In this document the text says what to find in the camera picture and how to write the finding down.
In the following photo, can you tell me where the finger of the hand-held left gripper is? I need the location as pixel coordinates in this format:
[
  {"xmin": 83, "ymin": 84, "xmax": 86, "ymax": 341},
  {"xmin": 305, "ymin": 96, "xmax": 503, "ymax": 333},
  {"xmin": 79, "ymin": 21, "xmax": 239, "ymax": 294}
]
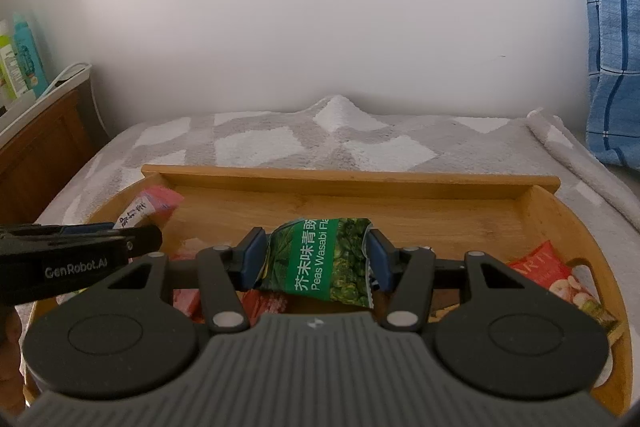
[
  {"xmin": 0, "ymin": 222, "xmax": 116, "ymax": 239},
  {"xmin": 112, "ymin": 226, "xmax": 163, "ymax": 264}
]

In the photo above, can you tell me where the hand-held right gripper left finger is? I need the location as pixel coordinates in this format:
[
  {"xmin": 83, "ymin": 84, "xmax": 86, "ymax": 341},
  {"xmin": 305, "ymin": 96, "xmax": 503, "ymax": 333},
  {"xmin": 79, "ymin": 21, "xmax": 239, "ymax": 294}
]
[{"xmin": 106, "ymin": 227, "xmax": 266, "ymax": 334}]

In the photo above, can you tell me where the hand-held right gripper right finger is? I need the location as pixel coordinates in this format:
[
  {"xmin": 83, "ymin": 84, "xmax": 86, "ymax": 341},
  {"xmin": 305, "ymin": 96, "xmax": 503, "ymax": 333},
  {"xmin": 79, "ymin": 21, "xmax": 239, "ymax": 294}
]
[{"xmin": 366, "ymin": 229, "xmax": 546, "ymax": 334}]

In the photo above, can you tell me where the pink-edged pastry packet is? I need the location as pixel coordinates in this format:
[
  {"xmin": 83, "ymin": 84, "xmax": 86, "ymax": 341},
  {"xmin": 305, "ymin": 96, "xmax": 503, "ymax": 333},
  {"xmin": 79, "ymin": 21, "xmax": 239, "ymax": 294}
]
[{"xmin": 114, "ymin": 187, "xmax": 183, "ymax": 230}]

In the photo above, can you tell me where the long red sachet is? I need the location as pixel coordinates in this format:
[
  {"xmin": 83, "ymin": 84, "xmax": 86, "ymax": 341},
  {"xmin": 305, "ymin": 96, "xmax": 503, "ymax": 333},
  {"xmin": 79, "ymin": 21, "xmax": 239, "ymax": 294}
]
[{"xmin": 241, "ymin": 293, "xmax": 292, "ymax": 327}]

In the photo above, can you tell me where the green peas packet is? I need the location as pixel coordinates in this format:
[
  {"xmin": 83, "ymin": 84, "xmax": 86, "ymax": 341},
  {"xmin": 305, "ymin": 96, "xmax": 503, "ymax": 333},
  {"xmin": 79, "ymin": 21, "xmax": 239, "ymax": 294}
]
[{"xmin": 254, "ymin": 217, "xmax": 376, "ymax": 309}]

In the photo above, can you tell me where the small red snack packet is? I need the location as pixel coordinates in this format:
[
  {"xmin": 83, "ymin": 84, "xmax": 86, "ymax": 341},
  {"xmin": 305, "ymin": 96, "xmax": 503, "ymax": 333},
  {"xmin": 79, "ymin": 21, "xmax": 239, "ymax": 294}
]
[{"xmin": 171, "ymin": 289, "xmax": 202, "ymax": 319}]

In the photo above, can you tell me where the wooden tray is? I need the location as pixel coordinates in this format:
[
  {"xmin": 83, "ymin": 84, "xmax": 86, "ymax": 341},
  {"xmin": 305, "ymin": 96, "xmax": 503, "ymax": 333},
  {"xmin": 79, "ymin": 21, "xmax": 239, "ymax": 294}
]
[{"xmin": 22, "ymin": 164, "xmax": 626, "ymax": 418}]

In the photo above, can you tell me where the red gold snack packet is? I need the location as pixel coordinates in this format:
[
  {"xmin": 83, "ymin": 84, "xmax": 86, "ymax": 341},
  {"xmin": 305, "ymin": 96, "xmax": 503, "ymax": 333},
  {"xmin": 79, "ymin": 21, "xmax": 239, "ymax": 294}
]
[{"xmin": 506, "ymin": 241, "xmax": 621, "ymax": 335}]

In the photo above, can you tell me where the person's left hand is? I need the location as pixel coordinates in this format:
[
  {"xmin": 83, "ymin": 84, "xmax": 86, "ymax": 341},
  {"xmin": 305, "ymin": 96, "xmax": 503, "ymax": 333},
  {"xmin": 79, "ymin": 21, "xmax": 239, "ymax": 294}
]
[{"xmin": 0, "ymin": 304, "xmax": 26, "ymax": 414}]

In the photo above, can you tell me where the wooden cabinet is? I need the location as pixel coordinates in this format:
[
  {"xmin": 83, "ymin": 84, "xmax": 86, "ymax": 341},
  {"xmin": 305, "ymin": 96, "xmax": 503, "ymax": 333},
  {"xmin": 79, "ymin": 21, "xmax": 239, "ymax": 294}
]
[{"xmin": 0, "ymin": 89, "xmax": 108, "ymax": 223}]

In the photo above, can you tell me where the blue plaid cloth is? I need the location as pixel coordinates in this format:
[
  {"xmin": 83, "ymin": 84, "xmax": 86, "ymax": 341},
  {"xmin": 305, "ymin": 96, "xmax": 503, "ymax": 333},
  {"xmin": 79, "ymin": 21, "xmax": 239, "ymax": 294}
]
[{"xmin": 586, "ymin": 0, "xmax": 640, "ymax": 168}]

